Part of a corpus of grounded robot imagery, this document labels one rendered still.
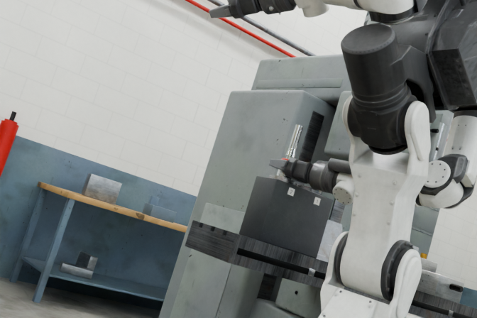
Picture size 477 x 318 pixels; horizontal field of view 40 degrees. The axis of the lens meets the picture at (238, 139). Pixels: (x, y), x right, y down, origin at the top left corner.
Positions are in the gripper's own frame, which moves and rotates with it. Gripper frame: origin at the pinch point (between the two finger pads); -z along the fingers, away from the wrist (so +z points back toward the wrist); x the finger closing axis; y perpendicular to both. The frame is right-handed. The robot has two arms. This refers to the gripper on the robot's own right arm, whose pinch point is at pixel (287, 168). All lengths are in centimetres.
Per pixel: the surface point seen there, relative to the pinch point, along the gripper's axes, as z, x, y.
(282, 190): 3.7, 4.6, 7.4
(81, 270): -315, -208, 91
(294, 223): 6.5, -2.3, 15.5
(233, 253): 5.8, 21.1, 28.5
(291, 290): -8, -35, 36
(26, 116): -391, -158, -19
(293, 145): 0.0, 0.5, -7.4
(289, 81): -49, -53, -44
